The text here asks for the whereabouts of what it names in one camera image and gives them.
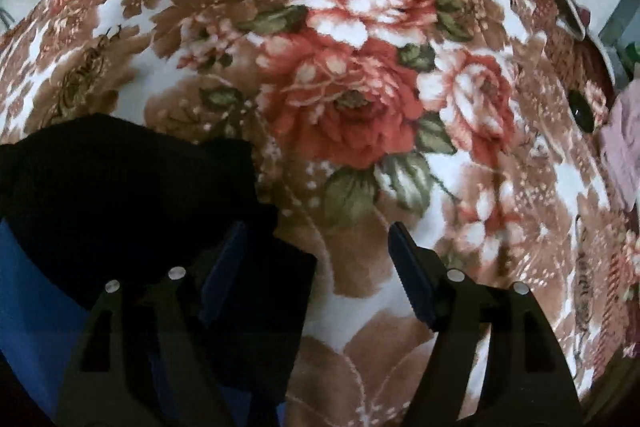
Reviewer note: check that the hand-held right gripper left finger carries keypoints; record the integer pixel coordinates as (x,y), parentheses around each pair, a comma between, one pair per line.
(226,268)

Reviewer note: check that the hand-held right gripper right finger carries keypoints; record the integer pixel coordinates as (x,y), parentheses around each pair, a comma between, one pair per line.
(409,267)

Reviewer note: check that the pink cloth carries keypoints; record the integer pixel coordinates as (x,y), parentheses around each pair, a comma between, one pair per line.
(622,147)

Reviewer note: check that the floral brown blanket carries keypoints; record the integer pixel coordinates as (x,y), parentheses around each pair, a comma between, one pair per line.
(350,107)

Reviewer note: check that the blue and black jacket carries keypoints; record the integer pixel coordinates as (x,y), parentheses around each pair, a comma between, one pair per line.
(125,187)

